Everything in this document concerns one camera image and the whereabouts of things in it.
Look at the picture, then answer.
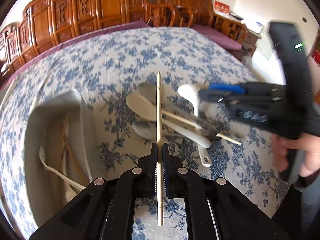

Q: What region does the white plastic spoon with hole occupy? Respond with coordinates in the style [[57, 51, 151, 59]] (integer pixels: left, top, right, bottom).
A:
[[197, 144, 212, 167]]

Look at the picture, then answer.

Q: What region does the red greeting card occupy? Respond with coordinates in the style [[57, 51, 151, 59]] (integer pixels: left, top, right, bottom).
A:
[[213, 0, 230, 16]]

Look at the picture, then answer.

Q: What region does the person's right hand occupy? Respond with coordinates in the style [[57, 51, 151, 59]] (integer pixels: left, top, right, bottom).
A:
[[272, 134, 320, 178]]

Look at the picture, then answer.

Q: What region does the carved wooden armchair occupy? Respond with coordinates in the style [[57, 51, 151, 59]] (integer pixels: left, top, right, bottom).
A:
[[157, 0, 248, 43]]

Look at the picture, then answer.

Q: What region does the white plastic fork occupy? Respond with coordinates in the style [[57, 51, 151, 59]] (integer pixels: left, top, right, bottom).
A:
[[39, 146, 85, 191]]

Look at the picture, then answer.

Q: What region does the white ceramic spoon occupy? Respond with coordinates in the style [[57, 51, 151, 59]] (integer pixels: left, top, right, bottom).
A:
[[177, 84, 208, 117]]

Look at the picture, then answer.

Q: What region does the purple armchair cushion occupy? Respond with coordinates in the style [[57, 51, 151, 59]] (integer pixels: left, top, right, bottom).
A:
[[193, 24, 242, 50]]

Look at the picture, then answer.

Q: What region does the carved wooden sofa bench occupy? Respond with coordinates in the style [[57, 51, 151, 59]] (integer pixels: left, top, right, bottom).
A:
[[0, 0, 181, 78]]

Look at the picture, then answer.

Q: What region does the purple sofa cushion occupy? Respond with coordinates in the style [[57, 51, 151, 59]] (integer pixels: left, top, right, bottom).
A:
[[0, 20, 151, 91]]

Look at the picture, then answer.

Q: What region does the dark wooden chopstick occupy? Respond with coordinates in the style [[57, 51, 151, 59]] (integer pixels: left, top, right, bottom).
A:
[[62, 116, 89, 184]]

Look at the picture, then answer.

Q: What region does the rectangular metal tray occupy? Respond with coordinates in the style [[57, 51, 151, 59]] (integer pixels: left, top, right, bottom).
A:
[[24, 90, 105, 226]]

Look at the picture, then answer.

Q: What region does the white wall breaker box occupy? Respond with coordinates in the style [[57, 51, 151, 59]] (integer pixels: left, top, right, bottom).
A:
[[258, 37, 275, 60]]

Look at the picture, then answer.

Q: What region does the blue floral tablecloth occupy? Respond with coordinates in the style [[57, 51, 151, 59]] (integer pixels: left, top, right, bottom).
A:
[[1, 28, 289, 239]]

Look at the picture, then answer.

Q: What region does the light bamboo chopstick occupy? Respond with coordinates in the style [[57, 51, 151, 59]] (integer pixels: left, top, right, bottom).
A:
[[156, 72, 164, 226]]

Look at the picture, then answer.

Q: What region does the wooden side table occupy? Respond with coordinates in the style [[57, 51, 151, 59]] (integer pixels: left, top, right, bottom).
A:
[[242, 30, 261, 56]]

